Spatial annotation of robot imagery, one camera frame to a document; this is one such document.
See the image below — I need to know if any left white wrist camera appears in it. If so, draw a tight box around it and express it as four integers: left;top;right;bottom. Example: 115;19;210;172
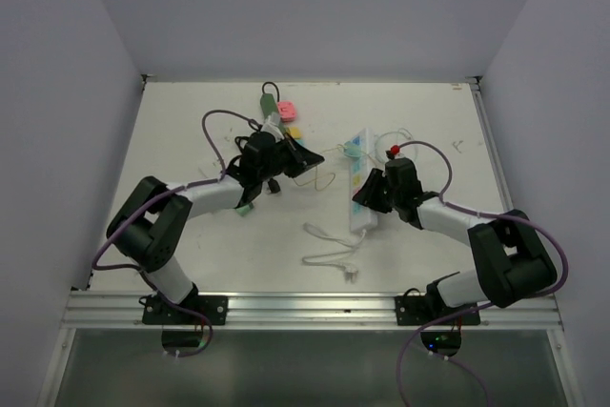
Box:
260;112;285;141

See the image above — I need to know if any white power strip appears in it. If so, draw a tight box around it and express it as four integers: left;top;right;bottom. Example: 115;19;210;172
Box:
347;128;377;234

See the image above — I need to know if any pink plug adapter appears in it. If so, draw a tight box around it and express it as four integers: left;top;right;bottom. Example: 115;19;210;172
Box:
276;100;297;123

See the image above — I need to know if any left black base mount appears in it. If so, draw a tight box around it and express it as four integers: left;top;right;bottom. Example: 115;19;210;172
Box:
138;295;229;326

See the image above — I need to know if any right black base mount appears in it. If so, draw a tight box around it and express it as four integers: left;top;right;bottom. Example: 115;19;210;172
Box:
394;288;476;326

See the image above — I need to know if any black power cord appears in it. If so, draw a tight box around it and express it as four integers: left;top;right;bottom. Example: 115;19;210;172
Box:
233;81;282;196

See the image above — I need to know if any blue usb charger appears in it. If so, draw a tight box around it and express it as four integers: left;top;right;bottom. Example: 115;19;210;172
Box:
340;143;365;159

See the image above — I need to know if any yellow plug adapter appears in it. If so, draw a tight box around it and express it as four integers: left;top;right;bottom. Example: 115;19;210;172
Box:
286;127;302;139

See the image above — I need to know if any light green charging cable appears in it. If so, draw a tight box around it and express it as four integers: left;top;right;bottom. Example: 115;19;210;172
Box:
374;128;420;165

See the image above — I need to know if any yellow charging cable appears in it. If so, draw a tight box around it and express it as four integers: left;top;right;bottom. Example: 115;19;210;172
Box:
293;148;377;192

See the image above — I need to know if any white usb charger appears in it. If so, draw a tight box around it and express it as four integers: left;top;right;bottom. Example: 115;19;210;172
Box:
198;165;214;178

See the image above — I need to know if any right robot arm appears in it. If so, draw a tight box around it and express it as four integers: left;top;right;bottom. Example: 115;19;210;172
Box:
353;158;558;324

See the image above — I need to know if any green power strip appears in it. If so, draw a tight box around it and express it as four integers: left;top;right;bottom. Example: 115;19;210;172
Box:
259;93;279;118

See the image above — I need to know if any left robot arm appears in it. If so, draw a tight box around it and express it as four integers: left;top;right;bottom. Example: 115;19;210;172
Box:
106;132;324;324

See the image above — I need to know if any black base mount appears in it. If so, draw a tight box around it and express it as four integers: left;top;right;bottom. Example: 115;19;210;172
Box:
394;288;476;326
138;295;229;326

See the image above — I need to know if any white power cord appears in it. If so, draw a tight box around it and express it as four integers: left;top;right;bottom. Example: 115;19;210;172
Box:
301;221;369;283

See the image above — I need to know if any aluminium front rail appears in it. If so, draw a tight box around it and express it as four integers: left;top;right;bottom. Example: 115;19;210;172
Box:
60;291;562;331

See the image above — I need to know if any green usb charger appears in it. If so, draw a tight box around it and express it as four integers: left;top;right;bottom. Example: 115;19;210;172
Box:
235;203;254;216

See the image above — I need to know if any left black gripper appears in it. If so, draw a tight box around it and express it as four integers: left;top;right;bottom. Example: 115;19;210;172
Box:
258;132;323;182

